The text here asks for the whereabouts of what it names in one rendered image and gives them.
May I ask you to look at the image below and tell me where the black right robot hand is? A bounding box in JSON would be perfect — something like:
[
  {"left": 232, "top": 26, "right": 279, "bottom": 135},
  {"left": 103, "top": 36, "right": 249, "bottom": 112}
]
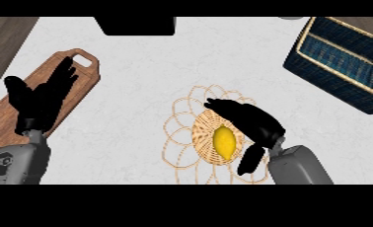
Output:
[{"left": 202, "top": 97, "right": 288, "bottom": 177}]

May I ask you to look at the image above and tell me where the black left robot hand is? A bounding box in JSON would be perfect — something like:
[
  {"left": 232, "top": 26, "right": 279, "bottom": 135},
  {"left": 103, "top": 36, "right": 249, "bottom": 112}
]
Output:
[{"left": 3, "top": 55, "right": 80, "bottom": 137}]

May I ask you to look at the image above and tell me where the yellow lemon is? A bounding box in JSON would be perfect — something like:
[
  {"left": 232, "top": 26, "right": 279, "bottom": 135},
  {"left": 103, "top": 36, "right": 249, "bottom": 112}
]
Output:
[{"left": 211, "top": 124, "right": 238, "bottom": 160}]

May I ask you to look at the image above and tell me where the woven flower-shaped placemat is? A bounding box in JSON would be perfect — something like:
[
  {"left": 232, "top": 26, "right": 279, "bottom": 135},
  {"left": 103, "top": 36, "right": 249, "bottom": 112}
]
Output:
[{"left": 161, "top": 84, "right": 270, "bottom": 186}]

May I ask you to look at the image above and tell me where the dark blue woven basket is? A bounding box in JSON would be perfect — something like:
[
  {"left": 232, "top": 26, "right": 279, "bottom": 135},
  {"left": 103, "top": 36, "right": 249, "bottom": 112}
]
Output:
[{"left": 283, "top": 16, "right": 373, "bottom": 115}]

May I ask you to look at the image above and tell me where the brown wooden cutting board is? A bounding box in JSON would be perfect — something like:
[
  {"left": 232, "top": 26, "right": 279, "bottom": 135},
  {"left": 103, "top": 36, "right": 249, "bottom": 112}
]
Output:
[{"left": 0, "top": 47, "right": 102, "bottom": 148}]

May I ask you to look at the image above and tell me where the black appliance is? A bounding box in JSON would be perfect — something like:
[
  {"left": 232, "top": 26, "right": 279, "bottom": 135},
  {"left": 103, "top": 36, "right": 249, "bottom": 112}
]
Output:
[{"left": 93, "top": 16, "right": 179, "bottom": 37}]

